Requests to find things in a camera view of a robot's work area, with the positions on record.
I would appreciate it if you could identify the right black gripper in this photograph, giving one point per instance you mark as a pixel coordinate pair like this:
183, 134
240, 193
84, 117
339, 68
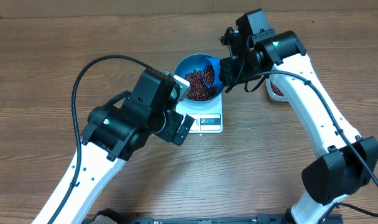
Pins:
229, 78

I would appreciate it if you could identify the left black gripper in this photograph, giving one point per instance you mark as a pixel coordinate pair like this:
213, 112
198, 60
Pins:
175, 120

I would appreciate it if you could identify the blue plastic measuring scoop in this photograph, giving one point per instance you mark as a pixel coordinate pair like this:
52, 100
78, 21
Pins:
210, 71

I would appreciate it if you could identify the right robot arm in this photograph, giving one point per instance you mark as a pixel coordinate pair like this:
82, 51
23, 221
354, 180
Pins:
345, 160

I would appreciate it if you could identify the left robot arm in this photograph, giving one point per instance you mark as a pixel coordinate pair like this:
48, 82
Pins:
113, 132

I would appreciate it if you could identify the white digital kitchen scale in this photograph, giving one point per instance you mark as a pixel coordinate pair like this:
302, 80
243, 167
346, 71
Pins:
208, 115

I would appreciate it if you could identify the blue metal bowl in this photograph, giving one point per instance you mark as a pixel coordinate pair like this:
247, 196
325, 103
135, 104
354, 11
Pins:
193, 62

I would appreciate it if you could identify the red beans in bowl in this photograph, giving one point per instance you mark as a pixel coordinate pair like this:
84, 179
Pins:
198, 91

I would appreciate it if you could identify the clear plastic container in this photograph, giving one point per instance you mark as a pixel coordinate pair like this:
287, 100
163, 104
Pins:
272, 96

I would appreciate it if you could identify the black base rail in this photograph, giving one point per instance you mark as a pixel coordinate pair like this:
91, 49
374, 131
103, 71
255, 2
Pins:
110, 216

